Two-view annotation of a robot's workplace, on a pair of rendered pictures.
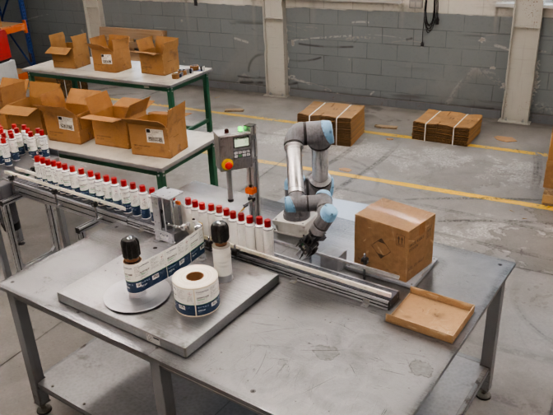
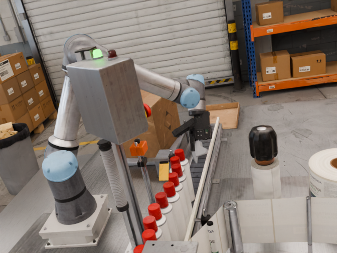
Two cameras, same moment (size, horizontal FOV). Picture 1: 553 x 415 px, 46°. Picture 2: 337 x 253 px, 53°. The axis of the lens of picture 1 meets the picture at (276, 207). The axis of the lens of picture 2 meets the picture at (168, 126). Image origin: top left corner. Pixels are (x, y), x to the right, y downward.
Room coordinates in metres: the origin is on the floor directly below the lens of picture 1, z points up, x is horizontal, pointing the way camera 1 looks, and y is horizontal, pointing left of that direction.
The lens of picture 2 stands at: (3.16, 1.04, 1.61)
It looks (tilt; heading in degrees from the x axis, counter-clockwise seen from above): 22 degrees down; 253
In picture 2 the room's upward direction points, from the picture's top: 12 degrees counter-clockwise
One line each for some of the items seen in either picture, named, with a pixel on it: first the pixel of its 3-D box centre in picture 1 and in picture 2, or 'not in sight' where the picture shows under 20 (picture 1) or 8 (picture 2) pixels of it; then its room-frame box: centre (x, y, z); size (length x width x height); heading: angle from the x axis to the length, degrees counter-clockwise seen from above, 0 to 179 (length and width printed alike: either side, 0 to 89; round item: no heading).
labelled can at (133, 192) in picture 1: (134, 198); not in sight; (3.37, 0.80, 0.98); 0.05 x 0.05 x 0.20
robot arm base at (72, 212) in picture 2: (296, 207); (73, 200); (3.22, -0.11, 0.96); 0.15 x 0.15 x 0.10
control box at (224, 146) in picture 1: (233, 149); (108, 97); (3.04, 0.20, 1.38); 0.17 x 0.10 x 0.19; 109
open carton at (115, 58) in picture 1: (109, 53); not in sight; (7.49, 1.84, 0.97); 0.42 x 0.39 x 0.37; 148
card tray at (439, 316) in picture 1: (429, 313); (215, 116); (2.33, -0.65, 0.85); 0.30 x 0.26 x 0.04; 54
